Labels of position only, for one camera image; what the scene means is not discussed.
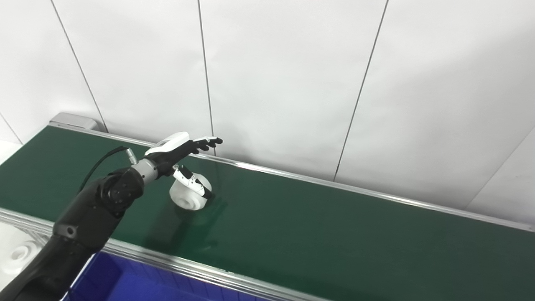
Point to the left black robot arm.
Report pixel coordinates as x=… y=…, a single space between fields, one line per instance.
x=83 y=217

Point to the white round plastic part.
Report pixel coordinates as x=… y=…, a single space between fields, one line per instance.
x=25 y=255
x=188 y=200

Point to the green conveyor belt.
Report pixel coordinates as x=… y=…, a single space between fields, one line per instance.
x=209 y=271
x=334 y=234

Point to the blue plastic bin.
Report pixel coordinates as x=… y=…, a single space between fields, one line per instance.
x=146 y=284

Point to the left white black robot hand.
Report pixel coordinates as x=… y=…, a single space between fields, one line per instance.
x=169 y=152

